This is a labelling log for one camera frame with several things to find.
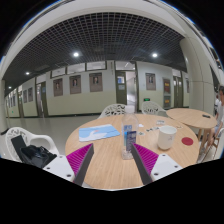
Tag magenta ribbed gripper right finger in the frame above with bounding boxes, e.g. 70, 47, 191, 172
131, 143, 159, 185

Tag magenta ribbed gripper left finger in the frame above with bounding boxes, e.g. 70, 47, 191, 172
66, 144, 94, 186

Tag clear plastic water bottle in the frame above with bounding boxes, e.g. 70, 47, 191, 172
122, 105, 139, 160

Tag round wooden table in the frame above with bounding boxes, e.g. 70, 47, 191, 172
64, 113, 200, 191
167, 108, 217, 129

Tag white ceramic mug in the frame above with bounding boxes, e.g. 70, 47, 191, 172
158, 125, 177, 150

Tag blue and white booklet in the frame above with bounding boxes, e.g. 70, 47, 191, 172
79, 124, 120, 142

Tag red round coaster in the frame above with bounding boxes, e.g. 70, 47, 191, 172
182, 137, 194, 146

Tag black bag on chair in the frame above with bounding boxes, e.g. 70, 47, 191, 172
11, 135, 57, 169

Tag white lattice chair right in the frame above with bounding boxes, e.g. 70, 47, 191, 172
141, 101, 167, 117

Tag white lattice chair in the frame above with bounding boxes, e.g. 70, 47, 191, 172
141, 101, 167, 117
100, 104, 126, 118

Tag white lattice chair middle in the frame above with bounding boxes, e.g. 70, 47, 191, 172
100, 104, 126, 118

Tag white plastic chair left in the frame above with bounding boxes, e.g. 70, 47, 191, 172
5, 127, 59, 162

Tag person seated at right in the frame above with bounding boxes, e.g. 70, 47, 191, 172
199, 85, 224, 158

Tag dark green open door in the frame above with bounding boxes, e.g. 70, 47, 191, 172
116, 71, 127, 104

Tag framed portrait on wall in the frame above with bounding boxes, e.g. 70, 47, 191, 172
145, 73, 156, 90
53, 78, 63, 96
70, 75, 81, 94
89, 73, 103, 92

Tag red poster on wall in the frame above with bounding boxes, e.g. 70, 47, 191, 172
163, 79, 171, 94

